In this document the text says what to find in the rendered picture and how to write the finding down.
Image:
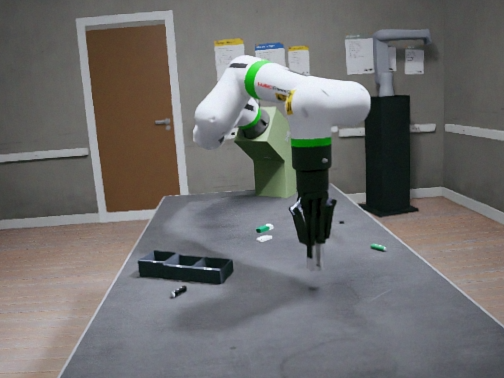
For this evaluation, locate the green and white eraser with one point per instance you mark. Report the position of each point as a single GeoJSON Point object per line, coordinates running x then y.
{"type": "Point", "coordinates": [264, 228]}

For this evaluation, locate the green aa battery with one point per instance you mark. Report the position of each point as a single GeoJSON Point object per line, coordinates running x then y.
{"type": "Point", "coordinates": [378, 247]}

